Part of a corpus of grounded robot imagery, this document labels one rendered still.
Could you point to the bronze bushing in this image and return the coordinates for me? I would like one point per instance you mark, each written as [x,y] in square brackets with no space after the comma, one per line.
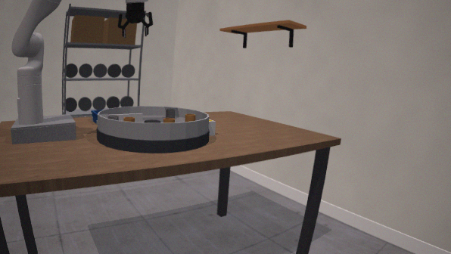
[189,117]
[130,119]
[168,120]

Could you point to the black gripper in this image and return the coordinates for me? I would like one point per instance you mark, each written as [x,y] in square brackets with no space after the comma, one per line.
[135,12]

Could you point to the grey round turntable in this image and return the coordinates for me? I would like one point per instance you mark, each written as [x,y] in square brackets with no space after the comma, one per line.
[156,136]

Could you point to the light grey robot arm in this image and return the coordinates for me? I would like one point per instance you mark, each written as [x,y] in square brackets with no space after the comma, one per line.
[26,43]

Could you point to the blue open crate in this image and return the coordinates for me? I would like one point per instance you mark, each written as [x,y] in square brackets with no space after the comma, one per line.
[95,116]

